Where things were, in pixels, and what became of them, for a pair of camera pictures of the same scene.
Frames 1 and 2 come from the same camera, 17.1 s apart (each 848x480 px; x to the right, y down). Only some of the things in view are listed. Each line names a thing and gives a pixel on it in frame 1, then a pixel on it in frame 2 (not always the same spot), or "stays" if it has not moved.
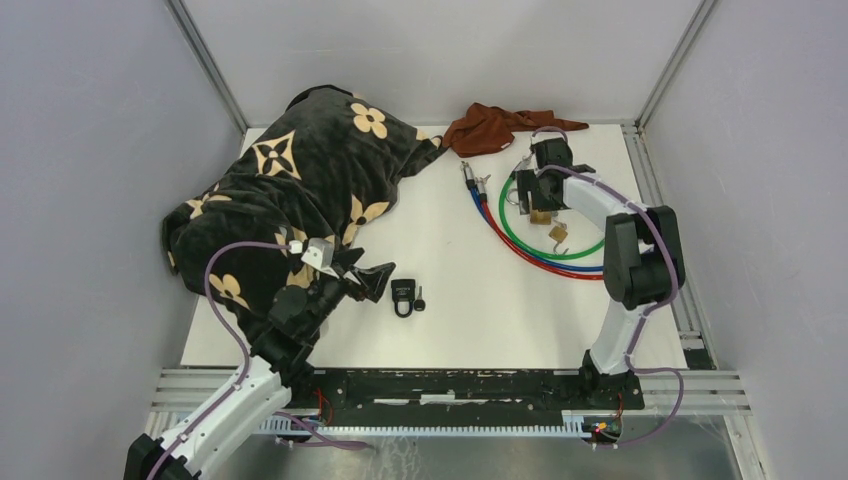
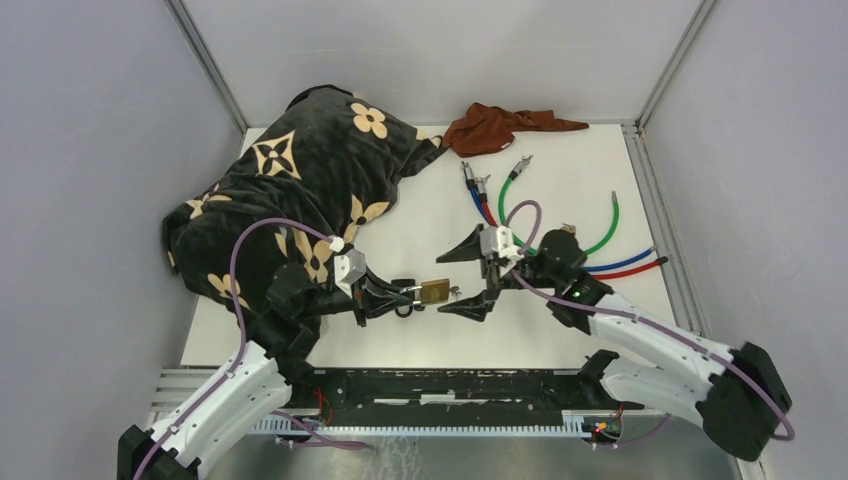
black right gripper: (526, 181) to (477, 307)
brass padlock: (540, 217) to (431, 291)
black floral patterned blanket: (325, 164) stays
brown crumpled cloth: (484, 129) stays
